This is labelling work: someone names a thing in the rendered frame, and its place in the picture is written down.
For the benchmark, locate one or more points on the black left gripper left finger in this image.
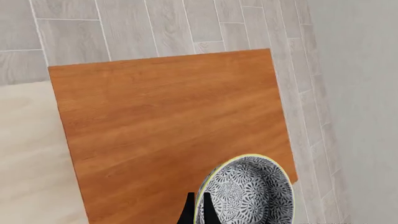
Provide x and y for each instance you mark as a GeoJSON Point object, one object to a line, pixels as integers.
{"type": "Point", "coordinates": [187, 213]}

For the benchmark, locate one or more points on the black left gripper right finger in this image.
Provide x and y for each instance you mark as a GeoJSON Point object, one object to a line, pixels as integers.
{"type": "Point", "coordinates": [209, 213]}

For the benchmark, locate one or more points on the orange-brown wooden cabinet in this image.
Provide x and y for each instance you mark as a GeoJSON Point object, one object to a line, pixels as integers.
{"type": "Point", "coordinates": [161, 116]}

